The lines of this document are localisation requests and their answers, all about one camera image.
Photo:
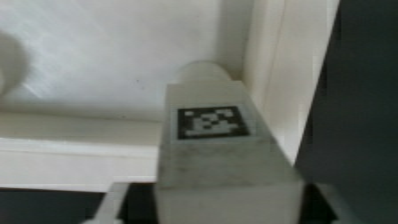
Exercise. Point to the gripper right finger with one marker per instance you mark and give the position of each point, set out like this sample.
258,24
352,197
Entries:
326,209

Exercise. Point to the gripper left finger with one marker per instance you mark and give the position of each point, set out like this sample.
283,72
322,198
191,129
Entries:
127,206

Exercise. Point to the white leg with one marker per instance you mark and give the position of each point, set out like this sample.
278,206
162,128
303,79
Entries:
226,180

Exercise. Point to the white square tabletop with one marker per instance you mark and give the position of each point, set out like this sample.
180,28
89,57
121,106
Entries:
95,52

